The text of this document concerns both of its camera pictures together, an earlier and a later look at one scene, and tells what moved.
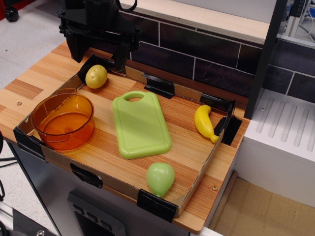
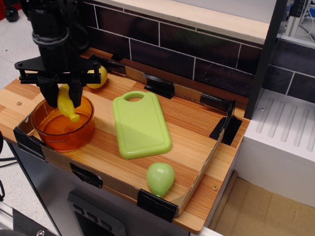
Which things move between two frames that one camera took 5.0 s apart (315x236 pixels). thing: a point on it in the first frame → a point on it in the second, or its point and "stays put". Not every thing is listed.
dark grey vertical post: (265, 58) stays put
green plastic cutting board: (141, 127) stays put
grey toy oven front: (93, 220) stays put
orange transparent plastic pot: (64, 120) stays put
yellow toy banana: (203, 123) → (66, 103)
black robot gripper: (85, 21) → (59, 63)
